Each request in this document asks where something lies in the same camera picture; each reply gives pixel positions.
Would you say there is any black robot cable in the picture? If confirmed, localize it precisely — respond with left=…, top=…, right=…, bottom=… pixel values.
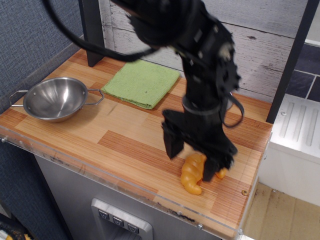
left=42, top=0, right=161, bottom=62

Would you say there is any green folded cloth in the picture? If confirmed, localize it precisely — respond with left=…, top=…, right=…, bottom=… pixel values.
left=101, top=60, right=180, bottom=110

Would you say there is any white toy sink unit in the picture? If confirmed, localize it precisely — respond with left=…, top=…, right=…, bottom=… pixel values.
left=258, top=94, right=320, bottom=206

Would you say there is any black vertical post right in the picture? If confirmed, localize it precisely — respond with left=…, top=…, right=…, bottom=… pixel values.
left=266, top=0, right=320, bottom=124

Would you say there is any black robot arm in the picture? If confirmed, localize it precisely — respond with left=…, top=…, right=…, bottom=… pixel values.
left=116, top=0, right=244, bottom=182

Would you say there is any yellow object bottom left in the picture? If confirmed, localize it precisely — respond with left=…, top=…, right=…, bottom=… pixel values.
left=0, top=232, right=11, bottom=240

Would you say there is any blue handled metal spoon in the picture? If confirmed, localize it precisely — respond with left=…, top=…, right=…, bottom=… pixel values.
left=226, top=92, right=233, bottom=111

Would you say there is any silver dispenser button panel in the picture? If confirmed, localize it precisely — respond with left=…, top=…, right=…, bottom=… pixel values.
left=91, top=198, right=154, bottom=240

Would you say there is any orange plastic croissant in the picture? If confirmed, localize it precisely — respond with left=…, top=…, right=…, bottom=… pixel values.
left=180, top=152, right=228, bottom=196

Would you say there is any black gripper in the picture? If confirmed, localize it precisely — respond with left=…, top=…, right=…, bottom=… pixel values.
left=162, top=99, right=238, bottom=182

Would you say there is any grey toy fridge cabinet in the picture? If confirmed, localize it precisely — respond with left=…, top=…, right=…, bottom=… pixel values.
left=36, top=156, right=237, bottom=240

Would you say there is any steel bowl with handles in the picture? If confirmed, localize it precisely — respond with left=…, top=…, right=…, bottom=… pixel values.
left=9, top=77, right=105, bottom=123

